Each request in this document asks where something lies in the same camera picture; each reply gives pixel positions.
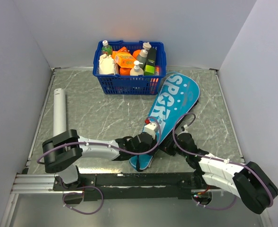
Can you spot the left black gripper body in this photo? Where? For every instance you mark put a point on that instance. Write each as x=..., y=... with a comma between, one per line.
x=151, y=141

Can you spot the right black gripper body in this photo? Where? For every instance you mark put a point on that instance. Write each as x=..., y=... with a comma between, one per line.
x=172, y=144

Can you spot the blue sport racket bag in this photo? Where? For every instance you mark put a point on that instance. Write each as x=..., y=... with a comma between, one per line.
x=177, y=96

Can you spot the white shuttlecock tube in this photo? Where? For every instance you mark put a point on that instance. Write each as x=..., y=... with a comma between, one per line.
x=59, y=112

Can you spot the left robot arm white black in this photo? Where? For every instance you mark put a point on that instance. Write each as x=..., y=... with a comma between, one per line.
x=60, y=152

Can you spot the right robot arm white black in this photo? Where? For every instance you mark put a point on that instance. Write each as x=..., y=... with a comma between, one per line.
x=246, y=181

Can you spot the blue plastic shopping basket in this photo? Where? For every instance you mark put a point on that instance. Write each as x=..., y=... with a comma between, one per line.
x=132, y=85

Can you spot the white pump lotion bottle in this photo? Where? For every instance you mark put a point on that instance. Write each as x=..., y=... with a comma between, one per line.
x=137, y=70

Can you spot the orange round fruit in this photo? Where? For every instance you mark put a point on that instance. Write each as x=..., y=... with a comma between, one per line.
x=124, y=71

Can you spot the black green carton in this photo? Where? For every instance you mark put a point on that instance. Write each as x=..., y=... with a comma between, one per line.
x=149, y=68

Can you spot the white cloth pouch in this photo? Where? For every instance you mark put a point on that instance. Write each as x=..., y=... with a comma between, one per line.
x=107, y=65

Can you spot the grey bottle beige cap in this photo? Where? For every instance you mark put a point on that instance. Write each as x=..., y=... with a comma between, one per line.
x=142, y=57

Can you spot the orange snack box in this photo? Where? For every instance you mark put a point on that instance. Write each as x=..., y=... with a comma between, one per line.
x=123, y=58

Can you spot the green bottle white cap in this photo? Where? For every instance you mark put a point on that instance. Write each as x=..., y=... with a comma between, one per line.
x=106, y=48

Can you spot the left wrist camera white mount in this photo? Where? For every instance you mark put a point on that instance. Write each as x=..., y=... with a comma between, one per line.
x=150, y=128

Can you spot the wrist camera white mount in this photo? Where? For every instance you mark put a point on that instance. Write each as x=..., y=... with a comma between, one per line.
x=184, y=128
x=150, y=128

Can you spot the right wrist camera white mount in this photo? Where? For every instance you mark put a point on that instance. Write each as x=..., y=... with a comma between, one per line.
x=184, y=128

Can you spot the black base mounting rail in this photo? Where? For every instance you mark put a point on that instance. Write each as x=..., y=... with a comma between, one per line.
x=135, y=185

